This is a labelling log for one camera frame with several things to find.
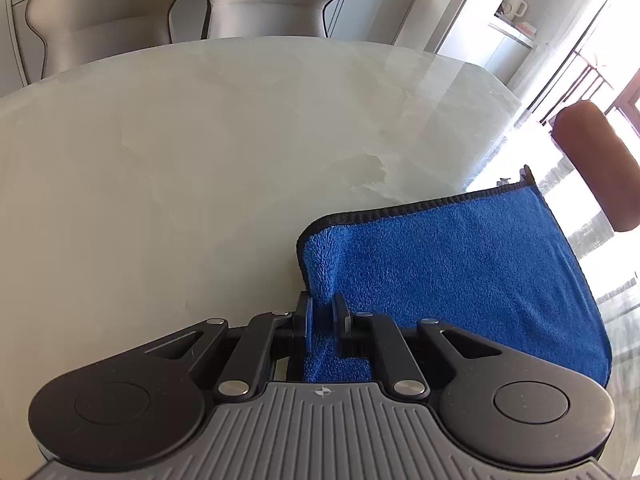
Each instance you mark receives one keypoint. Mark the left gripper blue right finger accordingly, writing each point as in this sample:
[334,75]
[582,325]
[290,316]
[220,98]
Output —
[344,334]

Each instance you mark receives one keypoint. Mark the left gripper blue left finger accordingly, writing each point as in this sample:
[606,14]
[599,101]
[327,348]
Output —
[302,324]

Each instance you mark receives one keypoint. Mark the blue and grey microfibre towel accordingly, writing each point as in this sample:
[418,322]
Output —
[493,262]

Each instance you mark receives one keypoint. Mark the brown leather chair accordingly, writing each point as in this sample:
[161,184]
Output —
[583,134]

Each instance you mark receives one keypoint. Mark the beige chair left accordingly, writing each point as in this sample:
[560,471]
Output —
[77,32]

